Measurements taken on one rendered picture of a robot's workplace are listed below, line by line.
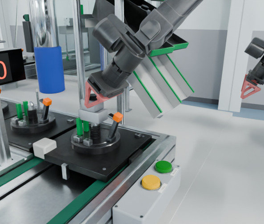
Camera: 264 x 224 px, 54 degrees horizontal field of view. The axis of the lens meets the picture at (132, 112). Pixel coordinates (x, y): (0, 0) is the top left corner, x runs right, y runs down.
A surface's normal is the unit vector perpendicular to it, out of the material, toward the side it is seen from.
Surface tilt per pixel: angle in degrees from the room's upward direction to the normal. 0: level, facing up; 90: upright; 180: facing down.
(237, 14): 90
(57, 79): 90
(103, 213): 0
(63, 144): 0
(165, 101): 45
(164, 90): 90
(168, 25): 70
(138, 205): 0
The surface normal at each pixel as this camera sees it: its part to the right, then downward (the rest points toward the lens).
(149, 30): -0.11, 0.00
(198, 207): 0.00, -0.93
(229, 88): -0.39, 0.33
